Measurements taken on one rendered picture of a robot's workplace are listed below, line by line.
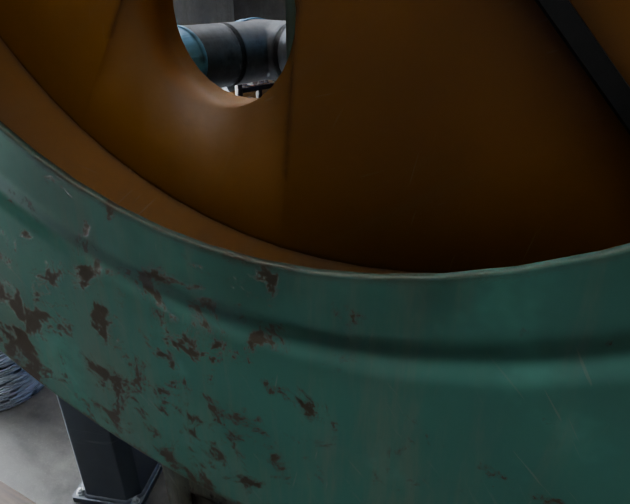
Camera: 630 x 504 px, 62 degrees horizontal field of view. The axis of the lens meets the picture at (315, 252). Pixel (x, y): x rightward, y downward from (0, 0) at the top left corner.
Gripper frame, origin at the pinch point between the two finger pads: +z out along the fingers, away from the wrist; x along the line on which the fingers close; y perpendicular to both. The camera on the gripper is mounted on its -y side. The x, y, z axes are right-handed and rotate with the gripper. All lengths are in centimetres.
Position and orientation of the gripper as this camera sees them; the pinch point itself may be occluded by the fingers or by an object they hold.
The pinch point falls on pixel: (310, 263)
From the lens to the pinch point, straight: 79.0
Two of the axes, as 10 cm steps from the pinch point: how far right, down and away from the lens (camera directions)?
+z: 0.0, 8.9, 4.6
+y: 9.1, 2.0, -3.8
